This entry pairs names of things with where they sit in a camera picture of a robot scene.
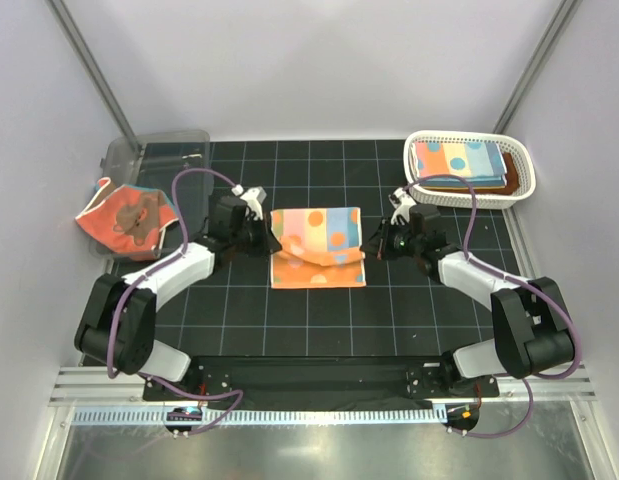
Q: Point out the peach dotted towel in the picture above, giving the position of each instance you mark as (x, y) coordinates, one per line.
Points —
(321, 248)

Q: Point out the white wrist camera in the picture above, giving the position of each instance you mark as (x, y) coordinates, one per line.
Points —
(254, 198)
(402, 203)

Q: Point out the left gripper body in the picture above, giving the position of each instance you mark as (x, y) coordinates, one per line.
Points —
(251, 239)

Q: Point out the brown towel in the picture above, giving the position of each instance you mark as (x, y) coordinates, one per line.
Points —
(511, 175)

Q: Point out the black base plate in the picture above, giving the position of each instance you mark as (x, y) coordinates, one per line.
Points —
(412, 377)

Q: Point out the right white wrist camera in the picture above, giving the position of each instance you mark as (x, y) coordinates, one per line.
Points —
(402, 203)

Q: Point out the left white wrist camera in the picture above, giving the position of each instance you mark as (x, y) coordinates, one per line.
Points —
(254, 198)

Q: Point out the black grid mat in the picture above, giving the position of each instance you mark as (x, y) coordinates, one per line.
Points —
(398, 312)

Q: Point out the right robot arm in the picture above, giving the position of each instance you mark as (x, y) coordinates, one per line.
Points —
(533, 333)

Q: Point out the salmon pink towel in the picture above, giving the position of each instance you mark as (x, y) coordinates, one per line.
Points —
(128, 220)

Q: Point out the aluminium rail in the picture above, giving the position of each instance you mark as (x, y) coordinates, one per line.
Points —
(91, 386)

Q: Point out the light blue dotted towel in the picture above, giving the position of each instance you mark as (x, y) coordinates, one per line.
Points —
(431, 158)

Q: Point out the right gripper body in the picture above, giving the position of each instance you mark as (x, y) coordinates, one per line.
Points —
(402, 242)

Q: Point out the white slotted cable duct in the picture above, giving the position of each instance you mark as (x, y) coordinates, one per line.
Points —
(173, 416)

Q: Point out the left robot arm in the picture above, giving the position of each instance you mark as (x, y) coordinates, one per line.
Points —
(117, 327)

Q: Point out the white perforated basket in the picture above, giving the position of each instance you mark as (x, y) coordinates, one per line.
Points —
(522, 166)

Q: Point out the clear plastic bin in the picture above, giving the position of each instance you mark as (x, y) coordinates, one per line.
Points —
(154, 165)

